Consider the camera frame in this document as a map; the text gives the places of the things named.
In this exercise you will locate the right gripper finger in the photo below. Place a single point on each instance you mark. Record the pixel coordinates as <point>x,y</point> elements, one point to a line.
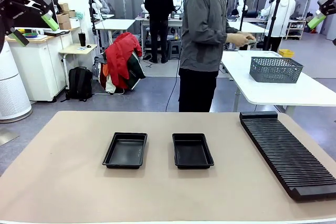
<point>326,5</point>
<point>334,42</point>

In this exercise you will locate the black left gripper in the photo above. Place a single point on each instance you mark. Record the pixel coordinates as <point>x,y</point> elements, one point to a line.
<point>10,3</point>

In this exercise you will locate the small dark grey object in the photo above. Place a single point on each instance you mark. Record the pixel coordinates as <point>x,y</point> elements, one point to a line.
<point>252,42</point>

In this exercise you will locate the person's right forearm grey sleeve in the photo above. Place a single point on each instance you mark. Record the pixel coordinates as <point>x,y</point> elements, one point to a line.
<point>220,32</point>

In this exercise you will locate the black plastic ESD tray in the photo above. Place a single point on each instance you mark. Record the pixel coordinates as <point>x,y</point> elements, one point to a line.
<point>193,153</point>
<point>125,153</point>

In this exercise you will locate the person's left hand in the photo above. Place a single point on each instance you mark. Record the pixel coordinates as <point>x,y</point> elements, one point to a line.
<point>248,34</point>

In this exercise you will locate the person's right hand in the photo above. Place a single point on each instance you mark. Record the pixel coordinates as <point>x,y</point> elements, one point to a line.
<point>236,40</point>

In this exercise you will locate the black monitor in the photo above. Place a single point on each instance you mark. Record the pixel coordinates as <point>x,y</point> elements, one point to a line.
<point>34,22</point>

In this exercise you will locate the green bowl with coloured items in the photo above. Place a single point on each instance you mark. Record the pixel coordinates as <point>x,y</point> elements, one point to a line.
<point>30,34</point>

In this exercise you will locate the flat black case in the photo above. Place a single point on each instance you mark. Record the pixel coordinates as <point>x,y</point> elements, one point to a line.
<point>56,32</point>

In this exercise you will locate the brown cardboard box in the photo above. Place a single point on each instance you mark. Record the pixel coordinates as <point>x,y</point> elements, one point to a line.
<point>62,18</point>
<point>72,14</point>
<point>63,6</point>
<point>64,25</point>

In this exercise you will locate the low light wood shelf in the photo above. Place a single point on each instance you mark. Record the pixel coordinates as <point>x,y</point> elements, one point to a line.
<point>295,28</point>

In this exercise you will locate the person in white hoodie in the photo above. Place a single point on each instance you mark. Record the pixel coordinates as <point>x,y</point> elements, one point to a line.
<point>284,16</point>

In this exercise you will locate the white storage box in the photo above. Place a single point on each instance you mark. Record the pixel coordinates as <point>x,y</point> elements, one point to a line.
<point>75,23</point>

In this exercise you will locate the yellow plastic bin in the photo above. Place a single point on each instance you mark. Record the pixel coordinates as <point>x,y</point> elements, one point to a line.
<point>286,53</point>

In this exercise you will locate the white cabinet wooden top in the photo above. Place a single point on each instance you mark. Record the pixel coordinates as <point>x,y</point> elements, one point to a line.
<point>39,66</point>

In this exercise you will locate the black tumbler with straw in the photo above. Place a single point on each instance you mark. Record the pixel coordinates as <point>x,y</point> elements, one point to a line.
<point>82,39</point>

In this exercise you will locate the small light wood side table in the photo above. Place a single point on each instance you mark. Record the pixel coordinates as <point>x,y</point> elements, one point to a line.
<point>77,49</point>

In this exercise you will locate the grey plastic mesh basket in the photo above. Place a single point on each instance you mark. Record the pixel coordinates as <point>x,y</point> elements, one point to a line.
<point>275,70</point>

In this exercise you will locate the white round air purifier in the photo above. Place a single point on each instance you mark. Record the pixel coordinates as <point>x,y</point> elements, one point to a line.
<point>11,90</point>

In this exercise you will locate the large white table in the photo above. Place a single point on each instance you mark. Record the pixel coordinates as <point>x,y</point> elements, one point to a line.
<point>275,93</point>

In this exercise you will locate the black backpack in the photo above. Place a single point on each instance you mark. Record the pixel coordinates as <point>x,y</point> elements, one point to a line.
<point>80,83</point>

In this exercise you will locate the white desk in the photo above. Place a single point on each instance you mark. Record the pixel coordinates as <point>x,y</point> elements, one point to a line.
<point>115,24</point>

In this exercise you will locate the red jacket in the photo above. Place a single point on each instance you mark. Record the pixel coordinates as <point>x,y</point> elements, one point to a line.
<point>119,53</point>

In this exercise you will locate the dark green jacket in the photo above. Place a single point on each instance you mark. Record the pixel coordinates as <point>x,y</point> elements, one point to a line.
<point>137,70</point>

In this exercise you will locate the black slotted PCB rack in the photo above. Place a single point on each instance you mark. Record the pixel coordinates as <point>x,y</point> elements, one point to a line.
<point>288,155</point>

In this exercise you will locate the person in grey jacket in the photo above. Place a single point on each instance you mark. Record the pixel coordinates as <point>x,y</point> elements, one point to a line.
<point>202,24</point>

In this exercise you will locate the person in black clothes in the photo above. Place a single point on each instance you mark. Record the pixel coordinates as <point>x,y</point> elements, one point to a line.
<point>158,6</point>

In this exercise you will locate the grey plastic stool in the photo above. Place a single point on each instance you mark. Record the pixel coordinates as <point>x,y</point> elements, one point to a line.
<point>173,49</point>

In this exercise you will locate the black camera tripod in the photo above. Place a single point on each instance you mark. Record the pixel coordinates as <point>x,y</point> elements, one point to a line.
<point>273,22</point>

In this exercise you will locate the black camera stand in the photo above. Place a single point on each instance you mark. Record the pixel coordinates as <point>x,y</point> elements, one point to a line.
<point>244,16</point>

